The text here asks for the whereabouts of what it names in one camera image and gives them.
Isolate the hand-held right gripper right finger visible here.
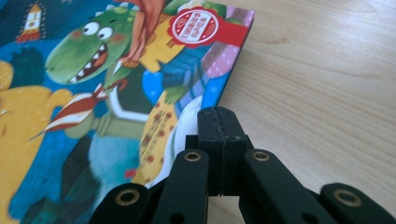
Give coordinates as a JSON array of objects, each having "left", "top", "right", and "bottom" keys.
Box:
[{"left": 220, "top": 106, "right": 254, "bottom": 197}]

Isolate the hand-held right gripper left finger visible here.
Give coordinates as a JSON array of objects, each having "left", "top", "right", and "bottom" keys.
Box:
[{"left": 185, "top": 106, "right": 225, "bottom": 197}]

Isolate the dinosaur picture book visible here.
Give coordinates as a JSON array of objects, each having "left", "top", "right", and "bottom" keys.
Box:
[{"left": 0, "top": 0, "right": 256, "bottom": 224}]

